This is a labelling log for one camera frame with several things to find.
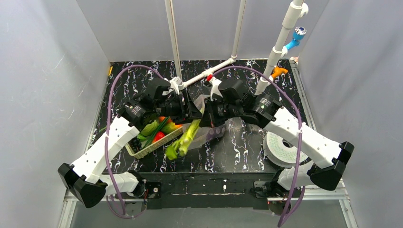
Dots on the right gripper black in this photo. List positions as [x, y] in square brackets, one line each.
[213, 110]

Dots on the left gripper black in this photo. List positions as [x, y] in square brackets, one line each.
[187, 107]

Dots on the clear zip top bag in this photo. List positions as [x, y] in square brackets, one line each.
[206, 134]

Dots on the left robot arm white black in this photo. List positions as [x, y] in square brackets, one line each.
[84, 178]

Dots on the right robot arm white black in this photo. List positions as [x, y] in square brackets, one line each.
[230, 98]

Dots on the orange green mango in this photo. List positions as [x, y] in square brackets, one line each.
[170, 127]

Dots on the orange fruit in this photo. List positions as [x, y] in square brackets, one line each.
[164, 119]

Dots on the green onion with white root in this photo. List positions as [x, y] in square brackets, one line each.
[149, 139]

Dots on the red tomato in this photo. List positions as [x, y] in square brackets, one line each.
[159, 135]

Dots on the black grapes bunch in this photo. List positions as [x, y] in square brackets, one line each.
[136, 145]

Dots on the cream woven basket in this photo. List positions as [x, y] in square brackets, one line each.
[153, 146]

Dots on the orange clamp fitting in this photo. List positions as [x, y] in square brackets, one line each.
[277, 71]

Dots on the blue clamp fitting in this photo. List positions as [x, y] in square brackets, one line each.
[297, 36]

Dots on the white jointed pipe stand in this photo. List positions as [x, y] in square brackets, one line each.
[297, 9]

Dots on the white pvc pipe frame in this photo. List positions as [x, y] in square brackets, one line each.
[205, 30]

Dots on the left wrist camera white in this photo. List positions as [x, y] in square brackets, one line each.
[177, 85]

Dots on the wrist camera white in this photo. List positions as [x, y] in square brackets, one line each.
[177, 85]
[213, 83]

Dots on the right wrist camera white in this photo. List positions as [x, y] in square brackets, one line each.
[213, 83]

